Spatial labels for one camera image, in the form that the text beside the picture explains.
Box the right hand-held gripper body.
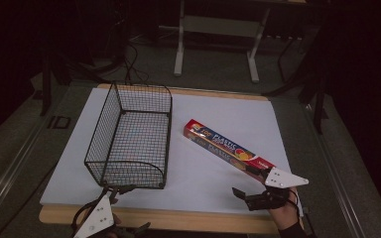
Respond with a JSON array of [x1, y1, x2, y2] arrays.
[[231, 167, 310, 212]]

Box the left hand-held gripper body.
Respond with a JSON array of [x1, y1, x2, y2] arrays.
[[71, 193, 152, 238]]

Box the red and blue plastic wrap box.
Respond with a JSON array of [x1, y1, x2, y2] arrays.
[[183, 118, 277, 183]]

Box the black wire mesh basket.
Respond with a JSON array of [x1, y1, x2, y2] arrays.
[[83, 80, 174, 190]]

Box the person's left hand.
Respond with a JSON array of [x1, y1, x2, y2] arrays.
[[107, 213, 123, 238]]

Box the person's right hand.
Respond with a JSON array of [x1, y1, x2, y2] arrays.
[[267, 187, 302, 231]]

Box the white paper sheet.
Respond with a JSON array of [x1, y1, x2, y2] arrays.
[[39, 87, 305, 217]]

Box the black metal stand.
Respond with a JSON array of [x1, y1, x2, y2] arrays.
[[264, 13, 330, 135], [39, 54, 72, 117]]

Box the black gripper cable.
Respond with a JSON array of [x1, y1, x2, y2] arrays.
[[70, 198, 100, 234]]

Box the grey floor rail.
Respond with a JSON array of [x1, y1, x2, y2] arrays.
[[0, 115, 49, 229], [302, 103, 370, 238]]

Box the black floor bracket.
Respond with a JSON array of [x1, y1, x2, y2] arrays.
[[47, 114, 72, 131]]

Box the white metal table frame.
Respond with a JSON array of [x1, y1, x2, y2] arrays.
[[158, 0, 273, 84]]

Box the black floor cables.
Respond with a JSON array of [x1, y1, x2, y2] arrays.
[[63, 19, 151, 85]]

